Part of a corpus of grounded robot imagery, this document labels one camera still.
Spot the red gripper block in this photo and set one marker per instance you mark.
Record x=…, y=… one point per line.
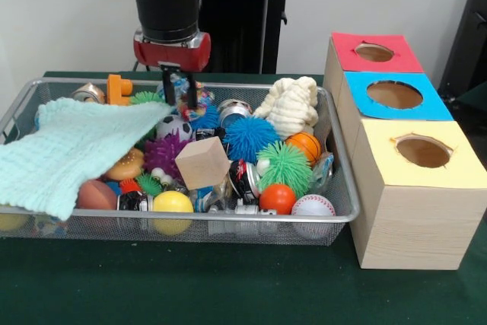
x=171, y=56

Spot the mint green knitted cloth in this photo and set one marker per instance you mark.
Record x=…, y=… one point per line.
x=76, y=150

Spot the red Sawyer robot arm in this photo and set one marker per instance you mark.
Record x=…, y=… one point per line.
x=167, y=1

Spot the silver mesh bin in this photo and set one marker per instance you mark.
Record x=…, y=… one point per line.
x=228, y=231

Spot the wooden box with three holes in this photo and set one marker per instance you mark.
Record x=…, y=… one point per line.
x=418, y=226

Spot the purple spiky rubber ball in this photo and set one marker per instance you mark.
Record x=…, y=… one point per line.
x=163, y=155

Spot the plain wooden cube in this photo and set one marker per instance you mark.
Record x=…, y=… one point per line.
x=201, y=165

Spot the blue spiky rubber ball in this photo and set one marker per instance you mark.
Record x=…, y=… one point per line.
x=249, y=136

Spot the cream knitted cloth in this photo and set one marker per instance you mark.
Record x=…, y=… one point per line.
x=289, y=108

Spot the plain yellow ball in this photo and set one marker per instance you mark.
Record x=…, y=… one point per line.
x=173, y=202

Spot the green spiky rubber ball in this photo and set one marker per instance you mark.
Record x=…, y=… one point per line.
x=283, y=169

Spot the small orange basketball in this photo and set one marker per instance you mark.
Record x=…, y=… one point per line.
x=304, y=146

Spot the plain orange ball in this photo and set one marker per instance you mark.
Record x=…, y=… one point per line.
x=277, y=198

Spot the small white baseball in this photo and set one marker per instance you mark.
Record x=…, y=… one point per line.
x=312, y=205

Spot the dark green side table cloth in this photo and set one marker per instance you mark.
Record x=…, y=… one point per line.
x=475, y=97

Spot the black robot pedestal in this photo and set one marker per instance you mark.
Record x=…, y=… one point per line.
x=243, y=36

